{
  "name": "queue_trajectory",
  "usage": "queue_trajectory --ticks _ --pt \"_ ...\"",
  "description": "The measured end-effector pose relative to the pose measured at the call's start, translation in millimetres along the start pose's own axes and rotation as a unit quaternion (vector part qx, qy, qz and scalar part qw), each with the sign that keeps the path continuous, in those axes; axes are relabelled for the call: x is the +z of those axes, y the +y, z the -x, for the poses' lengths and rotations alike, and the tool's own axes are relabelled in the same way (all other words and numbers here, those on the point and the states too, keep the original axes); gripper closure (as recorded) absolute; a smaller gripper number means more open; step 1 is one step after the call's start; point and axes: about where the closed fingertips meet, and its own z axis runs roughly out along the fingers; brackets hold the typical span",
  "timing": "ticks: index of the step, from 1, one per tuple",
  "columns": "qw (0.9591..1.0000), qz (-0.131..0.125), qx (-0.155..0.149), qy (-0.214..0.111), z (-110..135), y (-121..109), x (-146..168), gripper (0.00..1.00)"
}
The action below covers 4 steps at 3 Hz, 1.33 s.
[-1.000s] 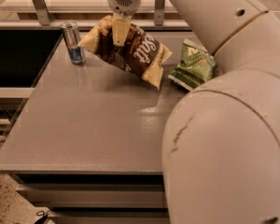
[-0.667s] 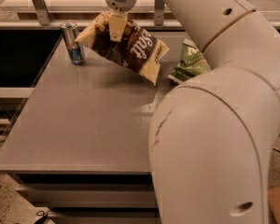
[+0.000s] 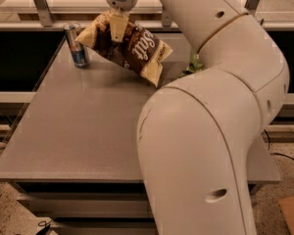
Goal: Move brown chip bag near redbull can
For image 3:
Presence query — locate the green chip bag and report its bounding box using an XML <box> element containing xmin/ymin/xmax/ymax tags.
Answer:
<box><xmin>178</xmin><ymin>50</ymin><xmax>205</xmax><ymax>77</ymax></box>

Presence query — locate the brown cardboard box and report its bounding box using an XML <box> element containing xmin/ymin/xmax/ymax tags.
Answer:
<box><xmin>277</xmin><ymin>194</ymin><xmax>294</xmax><ymax>235</ymax></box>

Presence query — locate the brown sea salt chip bag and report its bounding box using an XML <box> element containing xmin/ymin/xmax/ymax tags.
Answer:
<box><xmin>76</xmin><ymin>10</ymin><xmax>172</xmax><ymax>87</ymax></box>

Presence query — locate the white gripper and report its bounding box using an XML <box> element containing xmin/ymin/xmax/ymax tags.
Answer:
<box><xmin>106</xmin><ymin>0</ymin><xmax>138</xmax><ymax>43</ymax></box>

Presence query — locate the silver blue redbull can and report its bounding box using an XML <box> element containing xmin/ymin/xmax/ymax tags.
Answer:
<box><xmin>64</xmin><ymin>22</ymin><xmax>89</xmax><ymax>69</ymax></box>

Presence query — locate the black power cable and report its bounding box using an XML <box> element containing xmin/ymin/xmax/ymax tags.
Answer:
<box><xmin>263</xmin><ymin>129</ymin><xmax>294</xmax><ymax>164</ymax></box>

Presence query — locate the grey drawer cabinet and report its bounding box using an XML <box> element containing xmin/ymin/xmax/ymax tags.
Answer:
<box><xmin>0</xmin><ymin>33</ymin><xmax>280</xmax><ymax>235</ymax></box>

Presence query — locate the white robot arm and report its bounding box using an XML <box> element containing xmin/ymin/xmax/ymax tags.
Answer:
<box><xmin>137</xmin><ymin>0</ymin><xmax>289</xmax><ymax>235</ymax></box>

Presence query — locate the metal window frame rail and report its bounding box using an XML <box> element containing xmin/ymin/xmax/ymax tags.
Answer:
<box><xmin>0</xmin><ymin>0</ymin><xmax>294</xmax><ymax>27</ymax></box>

